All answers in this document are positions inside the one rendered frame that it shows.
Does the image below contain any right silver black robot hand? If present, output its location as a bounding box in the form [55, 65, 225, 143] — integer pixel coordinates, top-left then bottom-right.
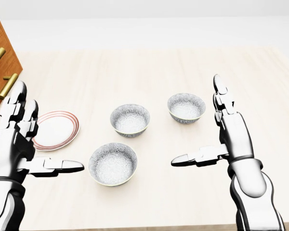
[171, 74, 259, 167]

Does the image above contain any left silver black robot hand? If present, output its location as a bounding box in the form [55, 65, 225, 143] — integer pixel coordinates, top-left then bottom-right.
[0, 80, 85, 183]

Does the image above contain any patterned grey bowl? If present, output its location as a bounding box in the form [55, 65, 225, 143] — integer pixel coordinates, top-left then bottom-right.
[88, 142, 138, 186]
[109, 103, 151, 139]
[167, 93, 207, 124]

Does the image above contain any white plate with red rings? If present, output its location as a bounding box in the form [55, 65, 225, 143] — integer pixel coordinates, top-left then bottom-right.
[31, 110, 80, 152]

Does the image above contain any wooden cabinet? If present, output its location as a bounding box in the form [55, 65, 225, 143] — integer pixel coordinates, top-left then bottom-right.
[0, 0, 24, 119]

